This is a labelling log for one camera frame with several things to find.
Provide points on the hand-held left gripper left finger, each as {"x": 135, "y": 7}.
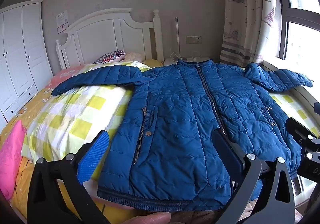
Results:
{"x": 93, "y": 156}

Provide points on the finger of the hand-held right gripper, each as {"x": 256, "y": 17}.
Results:
{"x": 298, "y": 128}
{"x": 317, "y": 108}

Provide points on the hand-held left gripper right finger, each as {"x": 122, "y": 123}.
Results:
{"x": 225, "y": 148}

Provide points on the blue quilted jacket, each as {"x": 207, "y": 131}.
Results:
{"x": 180, "y": 114}

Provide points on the person's left hand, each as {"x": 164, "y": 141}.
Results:
{"x": 150, "y": 218}

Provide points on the white window sill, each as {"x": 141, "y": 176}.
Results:
{"x": 307, "y": 94}

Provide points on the yellow white checked bedsheet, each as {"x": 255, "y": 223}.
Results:
{"x": 75, "y": 119}

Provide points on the beige plaid robe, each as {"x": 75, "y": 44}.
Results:
{"x": 195, "y": 217}

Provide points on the yellow pink floral quilt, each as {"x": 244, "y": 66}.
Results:
{"x": 32, "y": 104}

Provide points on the bright pink cloth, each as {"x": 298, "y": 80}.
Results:
{"x": 11, "y": 154}

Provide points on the window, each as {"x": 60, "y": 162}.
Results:
{"x": 300, "y": 26}

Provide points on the white nightstand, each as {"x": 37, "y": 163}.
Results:
{"x": 172, "y": 61}

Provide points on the patterned round cushion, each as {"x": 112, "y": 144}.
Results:
{"x": 110, "y": 56}

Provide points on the pale pink pillow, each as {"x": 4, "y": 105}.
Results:
{"x": 133, "y": 56}

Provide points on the yellow pillow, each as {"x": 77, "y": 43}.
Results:
{"x": 152, "y": 62}

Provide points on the sailboat print curtain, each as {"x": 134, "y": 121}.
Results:
{"x": 245, "y": 14}

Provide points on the slim white pole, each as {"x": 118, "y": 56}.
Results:
{"x": 177, "y": 39}

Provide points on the white wooden headboard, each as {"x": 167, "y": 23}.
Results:
{"x": 100, "y": 31}

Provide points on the white wardrobe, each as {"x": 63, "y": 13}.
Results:
{"x": 17, "y": 51}

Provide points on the wall socket panel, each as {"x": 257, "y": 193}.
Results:
{"x": 193, "y": 39}

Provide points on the pink wall card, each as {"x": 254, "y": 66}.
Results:
{"x": 63, "y": 28}

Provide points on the white wall notice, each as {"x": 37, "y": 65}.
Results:
{"x": 62, "y": 17}

